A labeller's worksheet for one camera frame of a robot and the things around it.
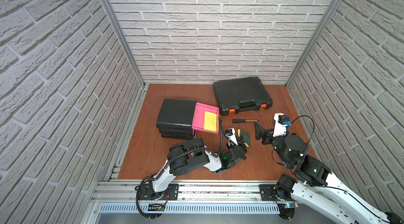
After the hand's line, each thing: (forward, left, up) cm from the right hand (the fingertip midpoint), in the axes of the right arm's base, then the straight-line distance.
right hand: (265, 122), depth 68 cm
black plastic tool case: (+40, -1, -26) cm, 47 cm away
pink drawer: (+14, +31, -16) cm, 37 cm away
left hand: (+2, +4, -20) cm, 20 cm away
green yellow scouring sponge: (+2, +4, -20) cm, 21 cm away
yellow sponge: (+10, +24, -15) cm, 30 cm away
